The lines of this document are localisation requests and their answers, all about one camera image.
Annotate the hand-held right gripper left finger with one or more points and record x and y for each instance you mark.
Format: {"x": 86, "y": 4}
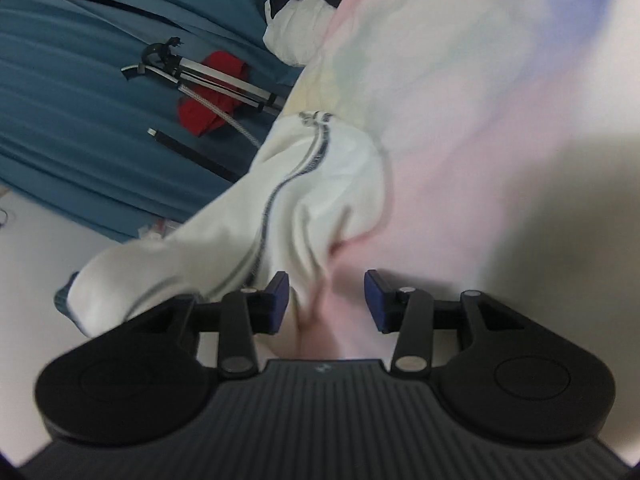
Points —
{"x": 278, "y": 294}

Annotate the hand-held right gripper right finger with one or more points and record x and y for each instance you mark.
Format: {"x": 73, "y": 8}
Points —
{"x": 376, "y": 297}

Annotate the white garment with dark stitching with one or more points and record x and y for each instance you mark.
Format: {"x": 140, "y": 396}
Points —
{"x": 310, "y": 195}

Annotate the pastel tie-dye blanket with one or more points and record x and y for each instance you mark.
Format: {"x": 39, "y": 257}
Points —
{"x": 480, "y": 125}

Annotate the red cloth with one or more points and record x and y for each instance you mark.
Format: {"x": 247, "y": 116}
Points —
{"x": 215, "y": 95}

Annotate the silver tripod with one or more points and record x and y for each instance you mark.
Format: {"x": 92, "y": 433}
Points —
{"x": 200, "y": 72}

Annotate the white and navy garment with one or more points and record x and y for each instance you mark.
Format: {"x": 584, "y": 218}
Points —
{"x": 300, "y": 15}

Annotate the teal blue curtain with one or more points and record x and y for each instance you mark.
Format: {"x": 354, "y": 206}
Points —
{"x": 75, "y": 85}

